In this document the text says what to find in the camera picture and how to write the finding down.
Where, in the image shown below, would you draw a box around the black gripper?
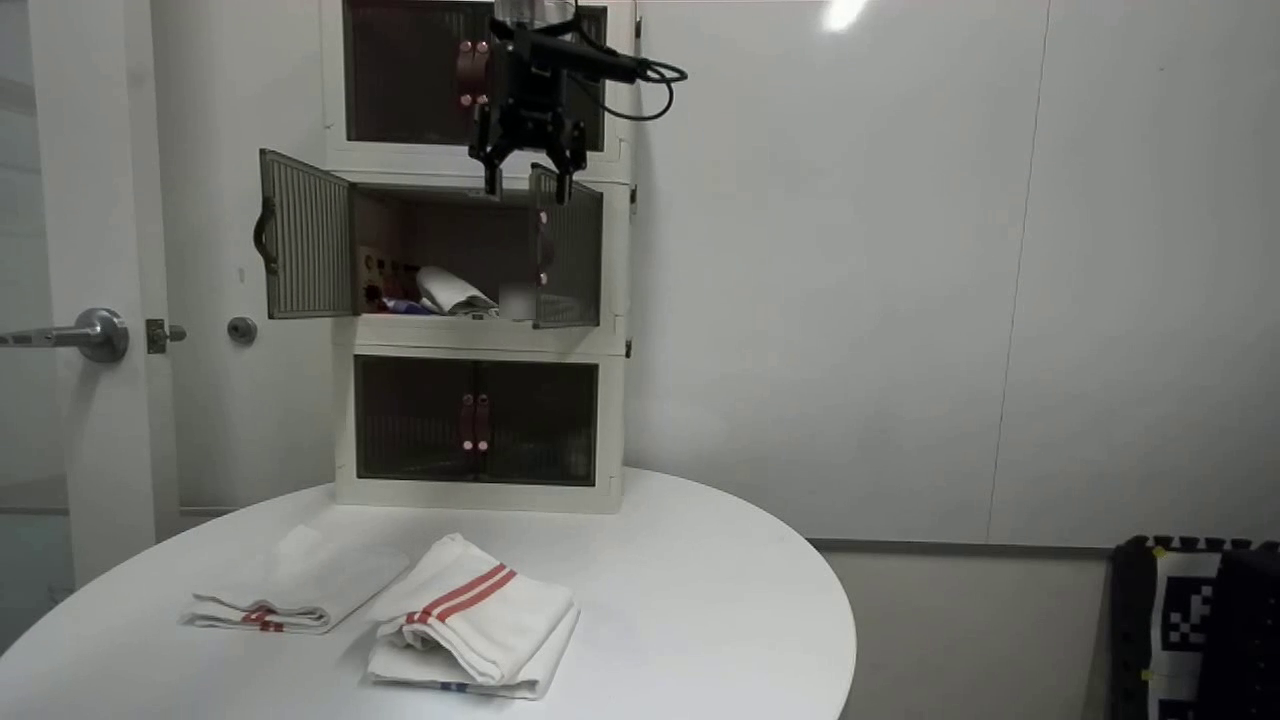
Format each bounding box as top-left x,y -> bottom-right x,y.
463,25 -> 591,207

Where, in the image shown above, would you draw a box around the metal door latch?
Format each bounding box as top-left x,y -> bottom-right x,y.
145,317 -> 193,362

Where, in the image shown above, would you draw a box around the white room door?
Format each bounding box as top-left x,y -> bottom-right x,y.
0,0 -> 184,657

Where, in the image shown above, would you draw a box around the white plastic stacked cabinet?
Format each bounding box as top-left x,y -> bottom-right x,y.
324,0 -> 640,518

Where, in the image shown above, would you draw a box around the towel inside cabinet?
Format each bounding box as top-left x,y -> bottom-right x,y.
411,265 -> 504,322

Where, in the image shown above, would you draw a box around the folded white towel red mark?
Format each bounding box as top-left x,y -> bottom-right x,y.
184,522 -> 416,640

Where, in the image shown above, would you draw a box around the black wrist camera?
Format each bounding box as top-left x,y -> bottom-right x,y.
527,29 -> 659,89

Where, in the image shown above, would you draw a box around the folded white towel red stripes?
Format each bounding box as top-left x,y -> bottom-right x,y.
364,530 -> 582,702

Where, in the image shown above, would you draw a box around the silver door lever handle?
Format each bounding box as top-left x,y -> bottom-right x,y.
0,303 -> 136,369

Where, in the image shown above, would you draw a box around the brown box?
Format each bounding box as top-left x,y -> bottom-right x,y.
353,201 -> 419,317

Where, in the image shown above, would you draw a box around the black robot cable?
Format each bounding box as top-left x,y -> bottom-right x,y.
573,35 -> 691,130

